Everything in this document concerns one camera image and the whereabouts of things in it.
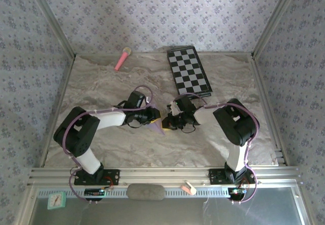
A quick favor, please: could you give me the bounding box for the purple paper sheet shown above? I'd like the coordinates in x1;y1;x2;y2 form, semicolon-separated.
146;103;166;136

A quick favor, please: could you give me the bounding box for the shiny metal sheet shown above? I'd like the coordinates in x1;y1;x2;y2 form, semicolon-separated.
27;197;305;225

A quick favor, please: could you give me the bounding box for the teal square clock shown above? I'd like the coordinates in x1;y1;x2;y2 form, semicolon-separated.
47;191;67;210

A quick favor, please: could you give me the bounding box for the black and grey chessboard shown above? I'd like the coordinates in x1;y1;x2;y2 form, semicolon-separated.
166;46;213;101

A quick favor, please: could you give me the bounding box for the pink toy microphone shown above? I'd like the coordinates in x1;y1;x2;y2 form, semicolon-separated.
114;47;132;72

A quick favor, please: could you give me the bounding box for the pink and cream clip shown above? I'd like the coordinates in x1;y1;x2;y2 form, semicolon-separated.
180;181;197;196

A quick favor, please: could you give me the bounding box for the grey oval stone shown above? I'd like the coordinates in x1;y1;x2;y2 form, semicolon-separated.
126;183;166;201

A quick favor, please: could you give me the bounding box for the left circuit board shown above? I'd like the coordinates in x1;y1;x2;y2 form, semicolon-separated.
84;188;106;198

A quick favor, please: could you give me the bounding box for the circuit board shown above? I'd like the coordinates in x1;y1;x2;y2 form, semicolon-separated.
227;187;247;196
84;188;106;198

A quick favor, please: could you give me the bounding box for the right circuit board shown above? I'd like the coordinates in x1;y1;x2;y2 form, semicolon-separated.
227;187;247;196

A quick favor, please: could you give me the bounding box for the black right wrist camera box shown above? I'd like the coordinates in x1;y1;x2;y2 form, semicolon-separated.
172;97;197;113

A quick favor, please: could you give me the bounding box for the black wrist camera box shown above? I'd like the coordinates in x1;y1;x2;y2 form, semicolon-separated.
126;90;146;108
172;97;197;113

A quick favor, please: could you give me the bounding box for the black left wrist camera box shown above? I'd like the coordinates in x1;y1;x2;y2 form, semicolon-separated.
126;90;146;108

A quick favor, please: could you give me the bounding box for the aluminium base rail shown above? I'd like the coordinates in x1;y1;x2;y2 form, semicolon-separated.
27;166;300;186

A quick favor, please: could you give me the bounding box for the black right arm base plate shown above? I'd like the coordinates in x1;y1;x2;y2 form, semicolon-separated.
208;168;256;185

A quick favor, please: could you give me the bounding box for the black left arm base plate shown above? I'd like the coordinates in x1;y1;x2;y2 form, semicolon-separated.
74;168;120;186

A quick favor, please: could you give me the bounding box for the slotted grey cable duct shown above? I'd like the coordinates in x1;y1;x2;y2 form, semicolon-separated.
37;187;231;198

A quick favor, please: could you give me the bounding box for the aluminium side rail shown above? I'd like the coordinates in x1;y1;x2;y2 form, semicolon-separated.
250;56;288;167
38;56;77;169

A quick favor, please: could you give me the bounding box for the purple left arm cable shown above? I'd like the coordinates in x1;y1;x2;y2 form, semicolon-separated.
62;85;153;205

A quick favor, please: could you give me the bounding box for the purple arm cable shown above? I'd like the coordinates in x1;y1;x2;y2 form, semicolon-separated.
62;85;153;205
172;92;261;205

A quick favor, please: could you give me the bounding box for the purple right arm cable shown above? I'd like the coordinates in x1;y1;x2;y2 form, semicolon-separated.
172;92;261;205

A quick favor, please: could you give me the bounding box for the aluminium frame post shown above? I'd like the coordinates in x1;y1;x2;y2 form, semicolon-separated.
250;0;303;59
24;0;77;59

